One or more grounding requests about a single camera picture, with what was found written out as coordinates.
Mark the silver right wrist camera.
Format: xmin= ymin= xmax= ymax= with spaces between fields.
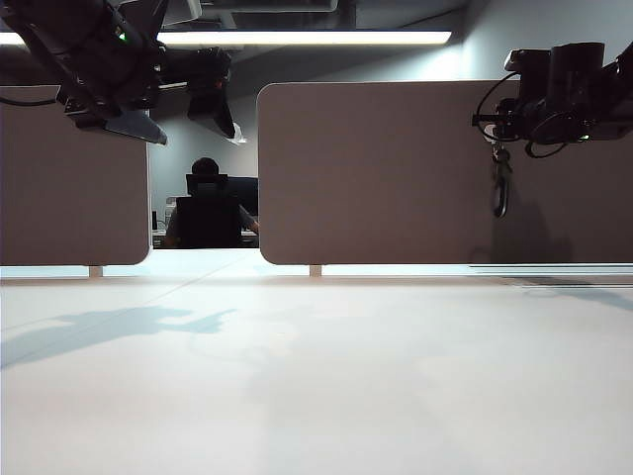
xmin=502 ymin=47 xmax=553 ymax=75

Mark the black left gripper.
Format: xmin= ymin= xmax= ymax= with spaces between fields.
xmin=159 ymin=46 xmax=247 ymax=145

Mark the long linear ceiling light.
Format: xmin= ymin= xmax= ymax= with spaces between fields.
xmin=0 ymin=30 xmax=454 ymax=47

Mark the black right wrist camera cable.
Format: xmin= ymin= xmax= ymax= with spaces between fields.
xmin=476 ymin=72 xmax=521 ymax=131

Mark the black computer monitor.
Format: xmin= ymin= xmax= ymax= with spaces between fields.
xmin=227 ymin=177 xmax=261 ymax=230

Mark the narrow brown desk partition panel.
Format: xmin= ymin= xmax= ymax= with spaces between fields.
xmin=0 ymin=84 xmax=151 ymax=267

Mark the bunch of keys black fob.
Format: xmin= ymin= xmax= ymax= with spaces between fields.
xmin=490 ymin=140 xmax=513 ymax=220

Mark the black right arm loop cable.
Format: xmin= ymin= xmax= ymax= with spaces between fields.
xmin=522 ymin=111 xmax=588 ymax=160

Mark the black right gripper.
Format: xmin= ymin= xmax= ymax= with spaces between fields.
xmin=471 ymin=95 xmax=556 ymax=145

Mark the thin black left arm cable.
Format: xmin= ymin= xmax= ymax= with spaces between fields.
xmin=0 ymin=95 xmax=59 ymax=108

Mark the seated person in background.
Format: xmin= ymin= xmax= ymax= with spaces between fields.
xmin=164 ymin=157 xmax=262 ymax=250

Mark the wide brown desk partition panel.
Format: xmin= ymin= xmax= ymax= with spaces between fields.
xmin=256 ymin=80 xmax=633 ymax=266

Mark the black office chair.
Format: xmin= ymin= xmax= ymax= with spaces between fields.
xmin=176 ymin=173 xmax=244 ymax=250

